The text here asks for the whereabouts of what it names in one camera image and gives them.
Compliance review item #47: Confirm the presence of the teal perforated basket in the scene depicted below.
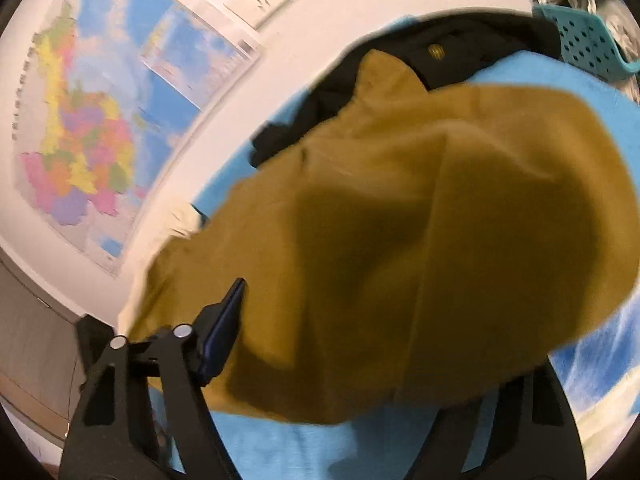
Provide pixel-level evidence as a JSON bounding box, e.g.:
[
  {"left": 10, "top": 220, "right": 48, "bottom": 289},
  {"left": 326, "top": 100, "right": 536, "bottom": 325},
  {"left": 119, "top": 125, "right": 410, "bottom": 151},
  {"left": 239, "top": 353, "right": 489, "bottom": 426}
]
[{"left": 532, "top": 4, "right": 640, "bottom": 80}]

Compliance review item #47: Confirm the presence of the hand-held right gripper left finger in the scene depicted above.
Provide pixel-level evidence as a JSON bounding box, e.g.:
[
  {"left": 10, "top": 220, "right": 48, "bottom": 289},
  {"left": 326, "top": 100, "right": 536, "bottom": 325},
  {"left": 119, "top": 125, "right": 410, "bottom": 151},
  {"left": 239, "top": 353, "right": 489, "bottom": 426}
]
[{"left": 59, "top": 277, "right": 248, "bottom": 480}]

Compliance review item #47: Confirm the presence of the black garment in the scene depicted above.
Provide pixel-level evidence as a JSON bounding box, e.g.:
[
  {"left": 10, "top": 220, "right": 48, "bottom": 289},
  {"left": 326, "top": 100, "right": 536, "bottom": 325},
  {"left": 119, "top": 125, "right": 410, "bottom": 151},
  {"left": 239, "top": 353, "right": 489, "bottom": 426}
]
[{"left": 250, "top": 9, "right": 566, "bottom": 168}]

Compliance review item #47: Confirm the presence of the olive brown jacket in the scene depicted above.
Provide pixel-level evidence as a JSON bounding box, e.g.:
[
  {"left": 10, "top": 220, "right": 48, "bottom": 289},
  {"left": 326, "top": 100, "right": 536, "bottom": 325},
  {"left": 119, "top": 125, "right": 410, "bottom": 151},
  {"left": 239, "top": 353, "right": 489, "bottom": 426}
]
[{"left": 117, "top": 49, "right": 640, "bottom": 426}]

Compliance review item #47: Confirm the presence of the grey door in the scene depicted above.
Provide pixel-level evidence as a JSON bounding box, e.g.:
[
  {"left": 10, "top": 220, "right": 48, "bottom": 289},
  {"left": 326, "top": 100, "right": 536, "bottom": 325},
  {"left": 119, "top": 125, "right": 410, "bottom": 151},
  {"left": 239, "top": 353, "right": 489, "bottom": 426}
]
[{"left": 0, "top": 260, "right": 86, "bottom": 441}]

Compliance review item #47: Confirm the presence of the colourful wall map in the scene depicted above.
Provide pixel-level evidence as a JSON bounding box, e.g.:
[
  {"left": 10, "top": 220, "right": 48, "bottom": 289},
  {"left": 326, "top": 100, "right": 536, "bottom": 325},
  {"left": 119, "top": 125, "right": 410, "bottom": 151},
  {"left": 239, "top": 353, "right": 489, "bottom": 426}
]
[{"left": 10, "top": 0, "right": 263, "bottom": 278}]

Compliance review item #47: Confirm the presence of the blue blanket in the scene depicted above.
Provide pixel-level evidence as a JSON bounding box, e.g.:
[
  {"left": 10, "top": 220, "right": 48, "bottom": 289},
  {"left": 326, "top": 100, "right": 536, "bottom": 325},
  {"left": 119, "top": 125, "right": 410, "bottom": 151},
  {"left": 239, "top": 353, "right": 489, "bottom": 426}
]
[{"left": 150, "top": 15, "right": 640, "bottom": 480}]

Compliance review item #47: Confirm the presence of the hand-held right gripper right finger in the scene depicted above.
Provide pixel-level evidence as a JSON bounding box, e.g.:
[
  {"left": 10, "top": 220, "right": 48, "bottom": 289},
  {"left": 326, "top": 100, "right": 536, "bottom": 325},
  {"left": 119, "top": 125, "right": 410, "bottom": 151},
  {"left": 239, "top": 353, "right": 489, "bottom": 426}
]
[{"left": 405, "top": 357, "right": 587, "bottom": 480}]

